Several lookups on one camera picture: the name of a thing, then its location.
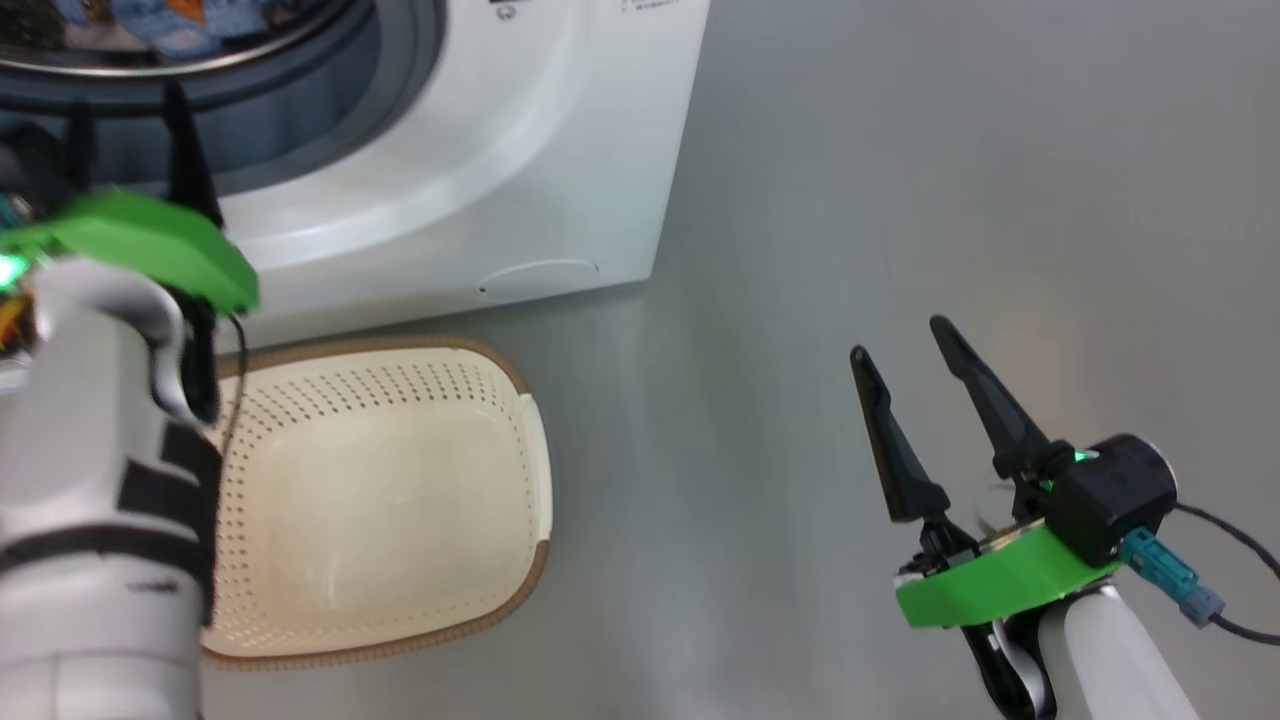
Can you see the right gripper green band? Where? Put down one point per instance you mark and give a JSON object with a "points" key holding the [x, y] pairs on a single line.
{"points": [[990, 585]]}

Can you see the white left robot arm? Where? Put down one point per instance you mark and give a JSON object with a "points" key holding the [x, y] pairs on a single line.
{"points": [[80, 450]]}

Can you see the round filter cover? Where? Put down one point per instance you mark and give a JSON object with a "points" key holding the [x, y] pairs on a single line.
{"points": [[540, 280]]}

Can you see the printed text label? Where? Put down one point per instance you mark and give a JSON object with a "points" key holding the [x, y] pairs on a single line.
{"points": [[650, 5]]}

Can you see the washing machine drum with clothes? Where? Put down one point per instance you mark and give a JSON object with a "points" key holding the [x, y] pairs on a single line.
{"points": [[250, 50]]}

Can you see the cream perforated laundry basket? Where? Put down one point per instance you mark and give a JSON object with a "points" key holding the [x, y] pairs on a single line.
{"points": [[400, 500]]}

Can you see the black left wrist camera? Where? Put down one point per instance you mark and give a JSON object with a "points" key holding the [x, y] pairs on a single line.
{"points": [[35, 170]]}

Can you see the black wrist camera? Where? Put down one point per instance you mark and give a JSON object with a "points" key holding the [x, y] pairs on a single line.
{"points": [[1115, 495], [35, 170]]}

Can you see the white front-load washing machine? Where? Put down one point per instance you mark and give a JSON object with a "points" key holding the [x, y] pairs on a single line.
{"points": [[500, 150]]}

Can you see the blue cartoon print garment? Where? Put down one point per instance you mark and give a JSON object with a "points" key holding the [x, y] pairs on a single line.
{"points": [[170, 20]]}

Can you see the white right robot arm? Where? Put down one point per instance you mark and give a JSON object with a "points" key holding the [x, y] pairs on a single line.
{"points": [[1110, 660]]}

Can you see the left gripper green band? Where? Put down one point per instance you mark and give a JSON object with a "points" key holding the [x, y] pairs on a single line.
{"points": [[150, 235]]}

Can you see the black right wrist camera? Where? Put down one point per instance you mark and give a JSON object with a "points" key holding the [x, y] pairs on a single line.
{"points": [[1115, 495]]}

